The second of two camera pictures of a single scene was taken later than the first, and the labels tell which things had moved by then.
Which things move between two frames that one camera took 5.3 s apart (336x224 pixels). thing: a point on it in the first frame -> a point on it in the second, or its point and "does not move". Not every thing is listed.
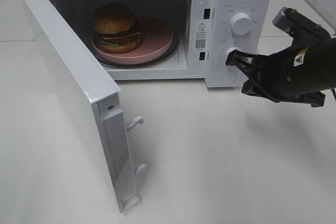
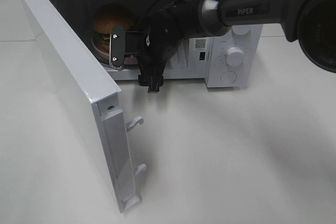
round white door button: x=229 y=77 does not move
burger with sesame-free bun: x=115 y=28 does not move
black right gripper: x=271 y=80 -> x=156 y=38
